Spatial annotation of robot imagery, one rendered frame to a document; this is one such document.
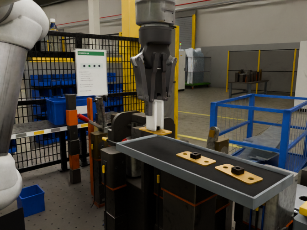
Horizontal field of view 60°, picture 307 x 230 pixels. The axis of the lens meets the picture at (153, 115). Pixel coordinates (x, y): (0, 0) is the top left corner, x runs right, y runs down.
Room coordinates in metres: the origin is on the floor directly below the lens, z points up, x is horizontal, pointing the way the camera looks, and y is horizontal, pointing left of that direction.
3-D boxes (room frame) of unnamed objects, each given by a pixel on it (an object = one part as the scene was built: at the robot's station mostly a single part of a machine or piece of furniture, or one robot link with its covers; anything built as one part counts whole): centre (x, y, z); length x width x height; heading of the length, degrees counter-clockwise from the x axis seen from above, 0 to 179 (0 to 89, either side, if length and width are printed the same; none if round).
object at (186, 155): (0.54, -0.09, 1.17); 0.08 x 0.04 x 0.01; 39
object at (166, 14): (0.63, 0.00, 1.47); 0.09 x 0.09 x 0.06
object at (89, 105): (1.26, 0.31, 0.95); 0.03 x 0.01 x 0.50; 41
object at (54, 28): (1.71, 0.62, 1.53); 0.07 x 0.07 x 0.20
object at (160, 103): (0.64, -0.01, 1.24); 0.03 x 0.01 x 0.07; 43
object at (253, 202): (0.54, -0.08, 1.16); 0.37 x 0.14 x 0.02; 41
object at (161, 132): (0.63, 0.00, 1.20); 0.08 x 0.04 x 0.01; 43
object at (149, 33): (0.63, 0.00, 1.39); 0.08 x 0.07 x 0.09; 133
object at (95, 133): (1.17, 0.26, 0.87); 0.10 x 0.07 x 0.35; 131
